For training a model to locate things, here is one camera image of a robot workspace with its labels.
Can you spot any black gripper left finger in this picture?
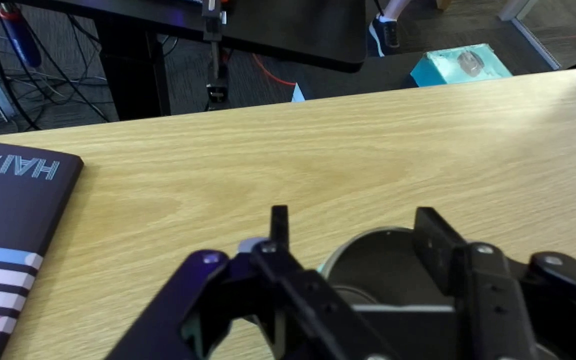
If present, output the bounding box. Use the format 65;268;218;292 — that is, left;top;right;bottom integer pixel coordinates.
106;203;395;360

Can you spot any light blue tag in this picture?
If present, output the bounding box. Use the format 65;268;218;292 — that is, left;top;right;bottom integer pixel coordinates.
290;82;307;106

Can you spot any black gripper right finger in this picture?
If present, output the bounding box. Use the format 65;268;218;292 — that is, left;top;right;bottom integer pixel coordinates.
413;205;576;360

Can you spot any dark shoe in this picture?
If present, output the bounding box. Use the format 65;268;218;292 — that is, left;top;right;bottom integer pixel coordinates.
365;0;403;55

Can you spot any teal steel mug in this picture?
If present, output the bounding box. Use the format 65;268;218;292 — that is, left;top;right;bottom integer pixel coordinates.
314;224;453;312

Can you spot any black table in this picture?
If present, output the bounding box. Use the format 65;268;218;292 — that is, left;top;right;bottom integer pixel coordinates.
17;0;370;74

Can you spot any red cable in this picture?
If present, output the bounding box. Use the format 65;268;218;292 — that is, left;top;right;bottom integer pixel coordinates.
250;51;301;89

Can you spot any dark purple striped notebook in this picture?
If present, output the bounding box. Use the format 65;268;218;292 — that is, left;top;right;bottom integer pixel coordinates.
0;136;85;360

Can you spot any teal box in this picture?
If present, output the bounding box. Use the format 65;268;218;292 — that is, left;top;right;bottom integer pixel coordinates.
408;42;513;89

